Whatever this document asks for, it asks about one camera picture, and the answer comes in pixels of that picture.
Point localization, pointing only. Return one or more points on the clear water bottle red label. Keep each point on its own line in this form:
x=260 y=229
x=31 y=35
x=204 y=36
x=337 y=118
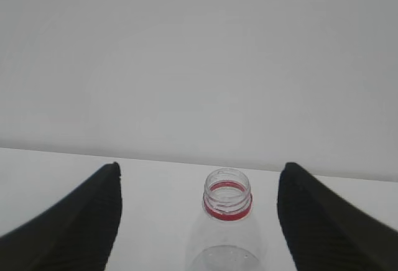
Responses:
x=226 y=234

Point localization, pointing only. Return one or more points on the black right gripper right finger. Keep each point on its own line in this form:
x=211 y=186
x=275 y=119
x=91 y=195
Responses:
x=325 y=232

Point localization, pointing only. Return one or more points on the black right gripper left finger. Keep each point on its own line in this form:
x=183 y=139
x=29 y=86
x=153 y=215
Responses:
x=77 y=233

